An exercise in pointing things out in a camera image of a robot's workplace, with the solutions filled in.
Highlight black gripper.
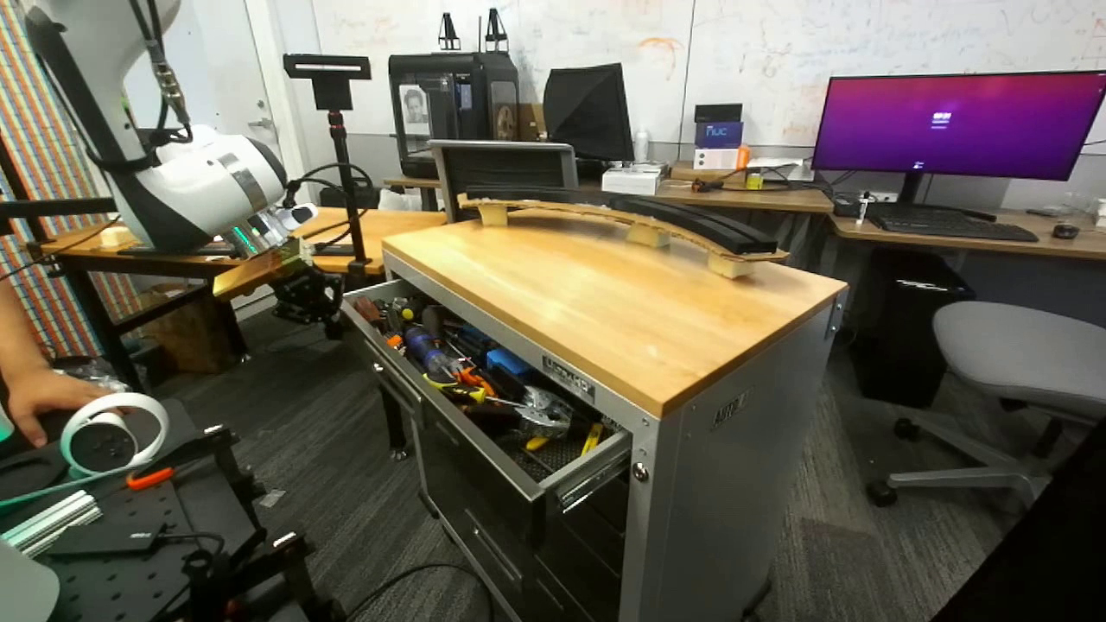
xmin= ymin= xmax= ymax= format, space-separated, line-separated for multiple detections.
xmin=269 ymin=257 xmax=354 ymax=341

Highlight person's bare forearm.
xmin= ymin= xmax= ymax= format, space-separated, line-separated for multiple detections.
xmin=0 ymin=272 xmax=57 ymax=383

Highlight grey metal tool drawer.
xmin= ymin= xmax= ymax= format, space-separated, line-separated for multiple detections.
xmin=339 ymin=275 xmax=635 ymax=519

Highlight person's bare hand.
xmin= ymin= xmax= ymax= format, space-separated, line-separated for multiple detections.
xmin=0 ymin=363 xmax=114 ymax=453

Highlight black tripod stand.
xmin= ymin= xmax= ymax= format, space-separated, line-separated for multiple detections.
xmin=308 ymin=77 xmax=391 ymax=287

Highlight black clamp stand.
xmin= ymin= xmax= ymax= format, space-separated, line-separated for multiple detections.
xmin=198 ymin=420 xmax=278 ymax=523

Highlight blue plastic bit block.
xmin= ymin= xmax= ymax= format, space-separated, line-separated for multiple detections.
xmin=482 ymin=347 xmax=536 ymax=383

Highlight grey framed screen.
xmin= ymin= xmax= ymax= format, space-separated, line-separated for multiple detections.
xmin=430 ymin=136 xmax=583 ymax=226

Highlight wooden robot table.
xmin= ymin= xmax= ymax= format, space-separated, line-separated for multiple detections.
xmin=31 ymin=203 xmax=454 ymax=383

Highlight white tape roll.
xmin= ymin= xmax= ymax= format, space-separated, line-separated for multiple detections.
xmin=57 ymin=392 xmax=174 ymax=481

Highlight curved wooden track piece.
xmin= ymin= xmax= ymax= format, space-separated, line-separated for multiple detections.
xmin=461 ymin=185 xmax=796 ymax=284

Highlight flat white box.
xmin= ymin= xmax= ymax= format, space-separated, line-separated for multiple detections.
xmin=598 ymin=163 xmax=668 ymax=199

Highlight black monitor back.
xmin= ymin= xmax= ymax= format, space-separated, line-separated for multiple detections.
xmin=539 ymin=57 xmax=640 ymax=183

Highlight black breadboard table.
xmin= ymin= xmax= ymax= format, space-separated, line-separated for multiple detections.
xmin=0 ymin=393 xmax=349 ymax=622

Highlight silver aluminium profile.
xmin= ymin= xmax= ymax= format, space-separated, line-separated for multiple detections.
xmin=0 ymin=486 xmax=107 ymax=562

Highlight grey round plate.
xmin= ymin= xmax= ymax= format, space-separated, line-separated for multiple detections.
xmin=0 ymin=540 xmax=61 ymax=622

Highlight blue white cardboard box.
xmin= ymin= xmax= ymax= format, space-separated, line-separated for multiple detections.
xmin=693 ymin=99 xmax=747 ymax=175

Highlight long wooden desk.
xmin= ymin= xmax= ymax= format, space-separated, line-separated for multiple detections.
xmin=377 ymin=168 xmax=1106 ymax=271

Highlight small white device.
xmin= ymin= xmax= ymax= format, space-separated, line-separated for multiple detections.
xmin=854 ymin=185 xmax=902 ymax=226

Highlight black computer tower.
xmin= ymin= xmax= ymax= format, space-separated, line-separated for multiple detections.
xmin=852 ymin=245 xmax=970 ymax=410

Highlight black keyboard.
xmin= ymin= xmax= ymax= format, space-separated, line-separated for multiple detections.
xmin=868 ymin=199 xmax=1044 ymax=245

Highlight monitor with purple screen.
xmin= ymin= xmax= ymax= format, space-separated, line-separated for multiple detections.
xmin=810 ymin=67 xmax=1106 ymax=212

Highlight grey office chair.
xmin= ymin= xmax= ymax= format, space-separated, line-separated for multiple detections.
xmin=863 ymin=296 xmax=1106 ymax=510

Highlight blue handled screwdriver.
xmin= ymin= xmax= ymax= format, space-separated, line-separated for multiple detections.
xmin=394 ymin=320 xmax=461 ymax=379

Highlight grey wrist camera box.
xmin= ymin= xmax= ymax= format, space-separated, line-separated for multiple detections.
xmin=244 ymin=196 xmax=322 ymax=253

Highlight orange handled pliers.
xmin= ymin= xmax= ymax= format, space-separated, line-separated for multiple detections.
xmin=446 ymin=358 xmax=502 ymax=406

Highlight orange handled small tool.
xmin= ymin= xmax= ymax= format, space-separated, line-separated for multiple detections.
xmin=120 ymin=464 xmax=183 ymax=499

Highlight black stereo camera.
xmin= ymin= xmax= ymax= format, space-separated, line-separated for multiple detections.
xmin=281 ymin=47 xmax=377 ymax=87

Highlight thin black floor cable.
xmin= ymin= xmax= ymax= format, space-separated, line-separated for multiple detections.
xmin=341 ymin=557 xmax=502 ymax=622

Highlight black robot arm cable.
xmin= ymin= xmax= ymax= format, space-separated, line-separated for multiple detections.
xmin=123 ymin=0 xmax=194 ymax=147

